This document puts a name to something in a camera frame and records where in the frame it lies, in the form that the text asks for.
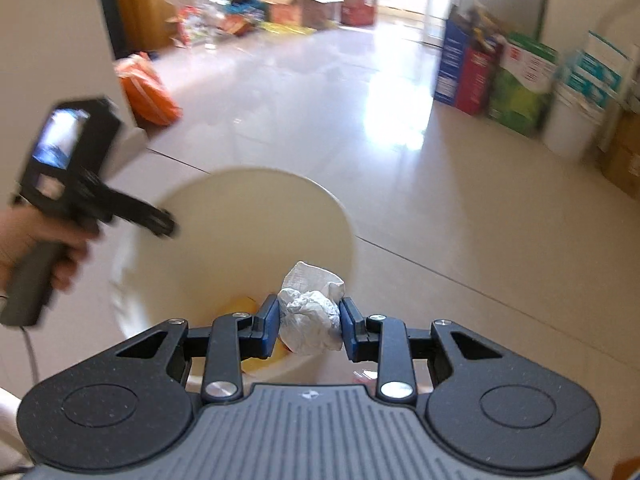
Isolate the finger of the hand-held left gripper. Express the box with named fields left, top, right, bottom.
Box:
left=106, top=187, right=180, bottom=239

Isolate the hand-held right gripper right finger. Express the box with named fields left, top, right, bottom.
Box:
left=339, top=297, right=506, bottom=404

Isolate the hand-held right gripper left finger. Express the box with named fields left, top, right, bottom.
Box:
left=115, top=294, right=281, bottom=404

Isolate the round yellow lid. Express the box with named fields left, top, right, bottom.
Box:
left=220, top=296, right=291, bottom=374

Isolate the white tissue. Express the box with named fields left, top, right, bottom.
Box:
left=277, top=261, right=347, bottom=356

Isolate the white trash bin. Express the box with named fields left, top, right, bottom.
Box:
left=112, top=166, right=358, bottom=396

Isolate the person's left hand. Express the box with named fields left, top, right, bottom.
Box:
left=0, top=206, right=99, bottom=292

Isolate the orange bag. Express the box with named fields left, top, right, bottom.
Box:
left=114, top=52, right=182, bottom=126

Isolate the wooden cabinet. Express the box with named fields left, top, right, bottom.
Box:
left=110, top=0, right=216, bottom=56

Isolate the colourful toy box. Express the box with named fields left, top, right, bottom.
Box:
left=175, top=6, right=210, bottom=47

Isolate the yellow plastic bag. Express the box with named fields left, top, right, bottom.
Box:
left=257, top=20, right=317, bottom=37

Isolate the open brown cardboard box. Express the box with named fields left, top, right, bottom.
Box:
left=260, top=0, right=346, bottom=32

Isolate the red carton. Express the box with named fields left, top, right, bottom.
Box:
left=454, top=40, right=502, bottom=117

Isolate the blue carton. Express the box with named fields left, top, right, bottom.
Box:
left=432, top=5, right=482, bottom=107

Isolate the red cardboard box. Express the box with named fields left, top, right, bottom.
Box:
left=341, top=0, right=379, bottom=27

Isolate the green carton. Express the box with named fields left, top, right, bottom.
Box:
left=487, top=32, right=559, bottom=137

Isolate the white plastic bucket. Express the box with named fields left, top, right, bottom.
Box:
left=542, top=80, right=609, bottom=162

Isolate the closed brown cardboard box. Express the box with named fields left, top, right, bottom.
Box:
left=600, top=110, right=640, bottom=197

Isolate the white and teal box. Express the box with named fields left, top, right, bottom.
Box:
left=565, top=30, right=632, bottom=111

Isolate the black cable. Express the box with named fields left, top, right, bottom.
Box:
left=20, top=326, right=42, bottom=386

